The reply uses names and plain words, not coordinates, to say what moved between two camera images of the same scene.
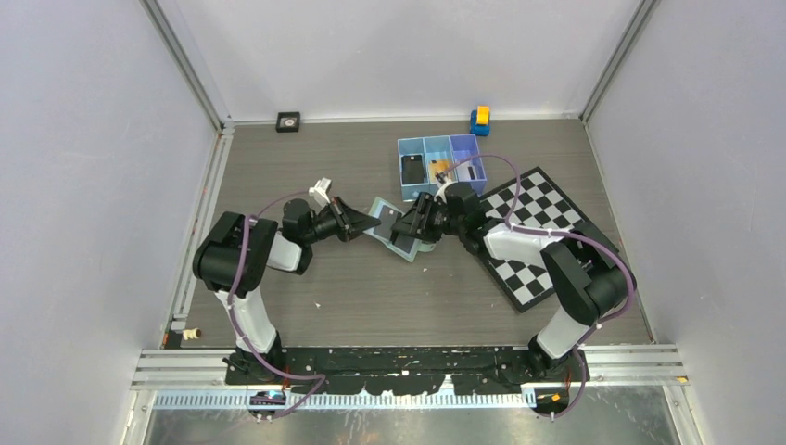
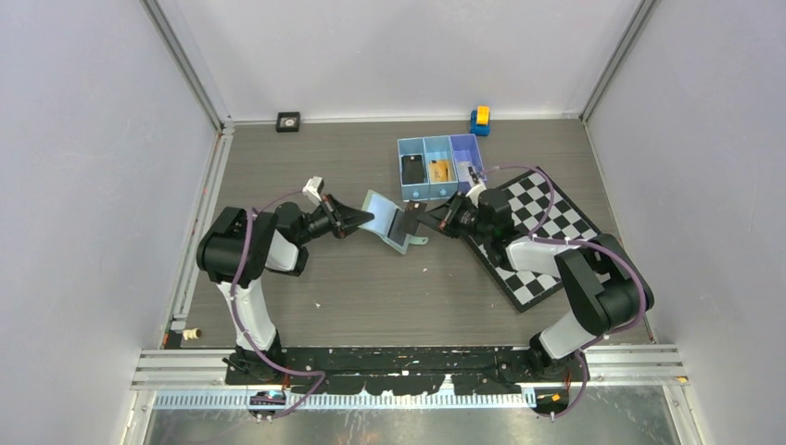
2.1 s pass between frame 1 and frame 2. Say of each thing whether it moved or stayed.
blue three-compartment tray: stayed
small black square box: stayed
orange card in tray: stayed
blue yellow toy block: stayed
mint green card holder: moved
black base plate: stayed
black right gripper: moved
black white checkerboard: stayed
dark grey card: moved
